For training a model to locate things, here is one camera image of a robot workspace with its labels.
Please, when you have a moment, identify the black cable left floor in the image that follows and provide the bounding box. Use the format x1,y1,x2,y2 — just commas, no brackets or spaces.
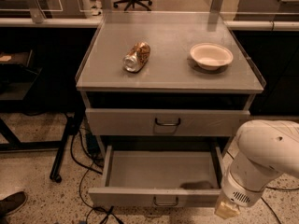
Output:
68,126,125,224

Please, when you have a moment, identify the black cable right floor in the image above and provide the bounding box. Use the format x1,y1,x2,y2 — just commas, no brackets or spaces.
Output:
226,150,299,224

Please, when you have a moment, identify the grey top drawer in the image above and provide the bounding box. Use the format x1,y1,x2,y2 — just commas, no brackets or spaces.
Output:
86,108,249,136

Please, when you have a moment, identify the black side table frame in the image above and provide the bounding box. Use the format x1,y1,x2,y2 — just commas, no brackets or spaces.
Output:
0,50,84,183

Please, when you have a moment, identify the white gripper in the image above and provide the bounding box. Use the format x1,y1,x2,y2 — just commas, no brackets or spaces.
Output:
214,172,263,219

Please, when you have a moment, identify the dark shoe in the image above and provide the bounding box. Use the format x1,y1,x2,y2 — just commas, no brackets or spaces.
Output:
0,191,27,217

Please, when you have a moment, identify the grey drawer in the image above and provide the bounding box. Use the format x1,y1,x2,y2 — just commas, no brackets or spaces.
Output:
86,108,249,136
89,146,224,207

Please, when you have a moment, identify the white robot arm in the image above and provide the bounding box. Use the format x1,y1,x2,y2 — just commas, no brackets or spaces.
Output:
215,119,299,219

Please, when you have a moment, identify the crushed gold soda can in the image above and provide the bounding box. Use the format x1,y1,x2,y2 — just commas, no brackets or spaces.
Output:
122,42,150,73

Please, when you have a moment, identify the white paper bowl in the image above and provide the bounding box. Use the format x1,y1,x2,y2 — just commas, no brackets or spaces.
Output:
190,43,234,71

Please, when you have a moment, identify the black cable floor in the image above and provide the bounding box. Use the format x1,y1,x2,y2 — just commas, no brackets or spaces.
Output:
68,126,125,224
226,150,299,224

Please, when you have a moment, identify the grey drawer cabinet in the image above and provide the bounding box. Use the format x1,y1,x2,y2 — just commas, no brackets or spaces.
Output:
75,11,266,147

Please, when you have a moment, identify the white horizontal rail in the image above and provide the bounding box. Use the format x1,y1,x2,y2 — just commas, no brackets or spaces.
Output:
0,18,102,28

